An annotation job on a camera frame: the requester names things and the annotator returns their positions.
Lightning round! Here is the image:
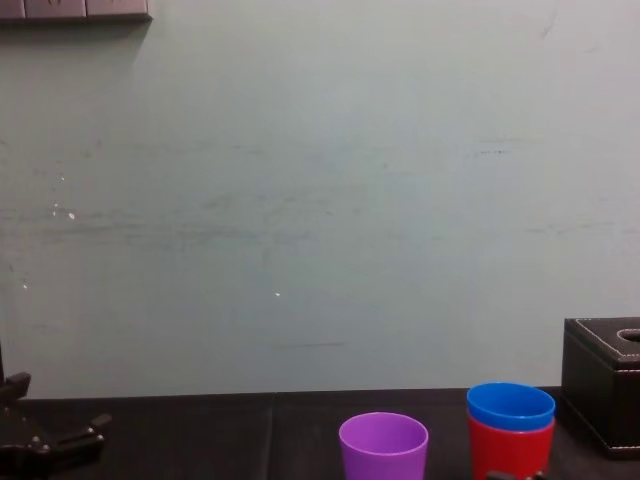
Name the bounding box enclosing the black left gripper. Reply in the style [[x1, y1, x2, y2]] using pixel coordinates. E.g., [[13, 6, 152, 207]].
[[0, 372, 113, 474]]

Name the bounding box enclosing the red plastic cup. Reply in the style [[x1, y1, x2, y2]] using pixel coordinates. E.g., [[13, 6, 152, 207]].
[[467, 414, 556, 480]]

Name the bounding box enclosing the blue plastic cup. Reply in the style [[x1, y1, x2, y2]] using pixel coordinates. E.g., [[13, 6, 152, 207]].
[[466, 382, 557, 434]]

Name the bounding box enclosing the purple plastic cup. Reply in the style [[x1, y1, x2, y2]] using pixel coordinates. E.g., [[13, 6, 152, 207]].
[[338, 411, 430, 480]]

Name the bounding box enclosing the black leather tissue box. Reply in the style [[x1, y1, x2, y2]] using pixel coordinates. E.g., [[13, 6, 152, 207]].
[[560, 316, 640, 461]]

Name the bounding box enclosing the black table cloth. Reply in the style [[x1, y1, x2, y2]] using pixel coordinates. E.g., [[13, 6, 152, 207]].
[[0, 386, 640, 480]]

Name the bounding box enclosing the wall switch panel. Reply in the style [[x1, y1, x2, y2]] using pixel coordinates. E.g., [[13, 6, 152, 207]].
[[0, 0, 154, 24]]

